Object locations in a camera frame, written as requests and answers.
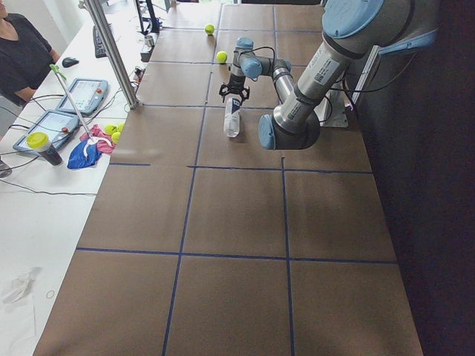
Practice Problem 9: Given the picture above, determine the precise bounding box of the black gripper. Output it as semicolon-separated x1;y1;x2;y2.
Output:
218;83;250;103

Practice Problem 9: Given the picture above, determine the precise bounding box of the clear tennis ball can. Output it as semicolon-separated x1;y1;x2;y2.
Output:
223;97;240;138

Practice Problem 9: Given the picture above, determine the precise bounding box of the tennis ball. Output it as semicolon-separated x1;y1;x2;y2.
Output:
104;124;118;136
111;132;121;144
204;24;215;36
215;51;228;64

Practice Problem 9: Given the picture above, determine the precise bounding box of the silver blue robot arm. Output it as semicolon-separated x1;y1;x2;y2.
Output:
219;1;439;150

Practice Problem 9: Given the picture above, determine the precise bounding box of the small metal cup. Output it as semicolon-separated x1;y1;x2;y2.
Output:
144;35;154;47

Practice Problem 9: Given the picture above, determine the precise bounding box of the black keyboard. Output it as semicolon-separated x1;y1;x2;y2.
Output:
93;25;107;59

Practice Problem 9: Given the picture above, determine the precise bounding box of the pink cloth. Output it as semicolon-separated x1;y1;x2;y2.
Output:
80;124;116;156

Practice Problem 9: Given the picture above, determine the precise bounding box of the upper teach pendant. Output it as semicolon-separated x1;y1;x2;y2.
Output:
68;78;108;116

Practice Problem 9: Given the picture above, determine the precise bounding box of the teach pendant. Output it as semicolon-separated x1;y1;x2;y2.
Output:
68;78;108;116
13;110;79;156

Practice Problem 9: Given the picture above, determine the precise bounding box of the black computer mouse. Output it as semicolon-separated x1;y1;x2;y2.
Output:
62;57;79;68

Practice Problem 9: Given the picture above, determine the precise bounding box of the blue cloth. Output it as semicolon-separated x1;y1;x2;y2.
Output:
68;140;102;170

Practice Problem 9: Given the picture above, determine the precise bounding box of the reacher grabber stick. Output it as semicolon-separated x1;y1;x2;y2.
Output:
49;64;97;144

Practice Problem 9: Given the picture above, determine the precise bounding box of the lower teach pendant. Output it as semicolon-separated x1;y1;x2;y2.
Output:
13;110;79;156

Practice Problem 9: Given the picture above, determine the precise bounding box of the dark bottle yellow lid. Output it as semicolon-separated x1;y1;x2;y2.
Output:
26;132;62;166

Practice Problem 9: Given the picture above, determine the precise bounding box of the person in black shirt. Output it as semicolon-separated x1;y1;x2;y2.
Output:
0;0;61;108

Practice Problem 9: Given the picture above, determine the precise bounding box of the crumpled white paper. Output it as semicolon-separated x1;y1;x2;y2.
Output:
1;267;42;305

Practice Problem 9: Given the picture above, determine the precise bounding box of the tennis ball beside post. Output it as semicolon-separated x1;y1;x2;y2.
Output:
104;124;118;136

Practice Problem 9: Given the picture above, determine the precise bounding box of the aluminium frame post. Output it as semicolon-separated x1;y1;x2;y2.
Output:
78;0;139;110

